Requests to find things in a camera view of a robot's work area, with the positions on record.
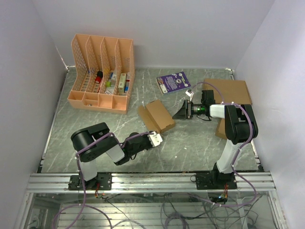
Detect red black bottle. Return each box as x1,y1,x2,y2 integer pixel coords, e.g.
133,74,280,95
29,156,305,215
95,71,103,84

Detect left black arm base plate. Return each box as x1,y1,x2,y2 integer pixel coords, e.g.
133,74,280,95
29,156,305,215
68,172,112,190

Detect brown cardboard box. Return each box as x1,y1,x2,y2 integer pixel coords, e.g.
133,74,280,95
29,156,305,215
138,99,175,134

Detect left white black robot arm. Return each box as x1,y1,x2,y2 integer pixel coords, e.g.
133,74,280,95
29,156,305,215
71,123,163,189

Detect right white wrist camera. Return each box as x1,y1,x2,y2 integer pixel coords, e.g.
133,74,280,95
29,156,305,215
185,89,194,101

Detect pink plastic file organizer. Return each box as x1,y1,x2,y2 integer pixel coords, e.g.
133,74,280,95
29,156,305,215
68,34,135,114

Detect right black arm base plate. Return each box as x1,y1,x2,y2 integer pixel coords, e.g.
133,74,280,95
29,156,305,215
190,172,237,190

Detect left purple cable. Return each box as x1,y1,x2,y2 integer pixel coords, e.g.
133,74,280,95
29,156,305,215
51,131,153,229

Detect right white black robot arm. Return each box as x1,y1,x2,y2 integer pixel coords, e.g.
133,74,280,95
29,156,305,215
173,90,258,189

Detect small folded cardboard box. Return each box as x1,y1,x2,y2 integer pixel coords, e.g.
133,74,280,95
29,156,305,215
215,119,227,140

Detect aluminium rail frame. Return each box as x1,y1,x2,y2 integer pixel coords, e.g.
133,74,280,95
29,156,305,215
15,172,288,229

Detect large folded cardboard box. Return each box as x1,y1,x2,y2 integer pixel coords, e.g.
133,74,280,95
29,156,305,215
204,79,252,104

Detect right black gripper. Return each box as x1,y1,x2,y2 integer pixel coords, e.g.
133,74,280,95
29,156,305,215
173,100,205,119

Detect purple book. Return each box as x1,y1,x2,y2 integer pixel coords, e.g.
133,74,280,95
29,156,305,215
156,72,191,95

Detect white green carton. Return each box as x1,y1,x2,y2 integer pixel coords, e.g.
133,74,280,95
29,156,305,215
118,73,127,94

